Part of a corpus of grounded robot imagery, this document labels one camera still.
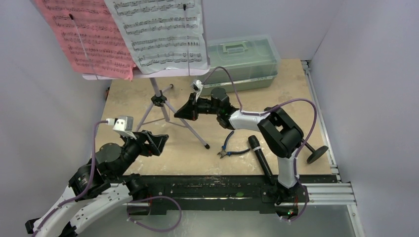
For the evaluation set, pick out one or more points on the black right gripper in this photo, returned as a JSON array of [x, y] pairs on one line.
[[195, 106]]

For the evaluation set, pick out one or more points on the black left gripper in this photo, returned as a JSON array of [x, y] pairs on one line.
[[156, 141]]

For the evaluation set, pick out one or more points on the white sheet music page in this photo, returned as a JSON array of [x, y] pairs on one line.
[[162, 35]]

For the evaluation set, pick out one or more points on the pink sheet music page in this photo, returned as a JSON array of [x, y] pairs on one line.
[[89, 37]]

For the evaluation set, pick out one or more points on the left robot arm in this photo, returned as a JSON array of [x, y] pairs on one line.
[[99, 187]]

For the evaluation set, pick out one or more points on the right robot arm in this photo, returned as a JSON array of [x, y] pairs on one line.
[[280, 132]]

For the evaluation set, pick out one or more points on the black clarinet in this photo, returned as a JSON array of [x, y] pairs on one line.
[[255, 146]]

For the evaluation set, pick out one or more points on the clear green storage box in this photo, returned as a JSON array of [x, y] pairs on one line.
[[252, 62]]

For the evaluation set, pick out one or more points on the black round disc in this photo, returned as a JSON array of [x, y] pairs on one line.
[[315, 153]]

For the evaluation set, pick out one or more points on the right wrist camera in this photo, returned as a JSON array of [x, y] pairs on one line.
[[197, 87]]

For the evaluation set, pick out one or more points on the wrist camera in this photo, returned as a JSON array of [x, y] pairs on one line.
[[197, 87], [122, 125]]

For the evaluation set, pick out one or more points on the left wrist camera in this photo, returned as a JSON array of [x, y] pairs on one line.
[[122, 125]]

